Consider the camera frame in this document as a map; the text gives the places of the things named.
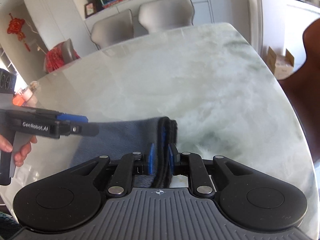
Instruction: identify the blue microfiber towel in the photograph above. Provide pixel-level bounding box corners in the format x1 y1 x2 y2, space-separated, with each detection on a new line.
70 116 177 188

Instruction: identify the person's left hand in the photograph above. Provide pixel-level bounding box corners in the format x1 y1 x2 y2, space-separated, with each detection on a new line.
0 135 37 167

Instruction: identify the red patterned cloth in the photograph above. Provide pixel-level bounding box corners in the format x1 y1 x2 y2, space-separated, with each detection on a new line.
43 41 80 73

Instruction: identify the beige chair with red cloth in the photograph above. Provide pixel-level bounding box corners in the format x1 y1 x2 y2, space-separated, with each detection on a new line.
61 38 77 64

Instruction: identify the red chinese knot ornament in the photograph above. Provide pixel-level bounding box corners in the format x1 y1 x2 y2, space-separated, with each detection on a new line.
7 13 31 52

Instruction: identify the beige chair middle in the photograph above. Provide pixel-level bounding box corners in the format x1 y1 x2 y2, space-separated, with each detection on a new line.
91 9 134 49

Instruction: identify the cardboard box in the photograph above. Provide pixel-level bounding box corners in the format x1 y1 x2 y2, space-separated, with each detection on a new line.
266 47 295 80

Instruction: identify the beige chair right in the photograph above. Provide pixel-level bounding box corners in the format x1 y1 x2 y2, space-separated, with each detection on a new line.
138 0 195 34

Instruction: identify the stack of books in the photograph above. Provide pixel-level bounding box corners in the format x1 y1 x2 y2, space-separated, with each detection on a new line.
103 0 126 9

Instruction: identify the photo frame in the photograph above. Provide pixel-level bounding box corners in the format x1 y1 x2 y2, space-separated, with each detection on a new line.
84 2 97 18

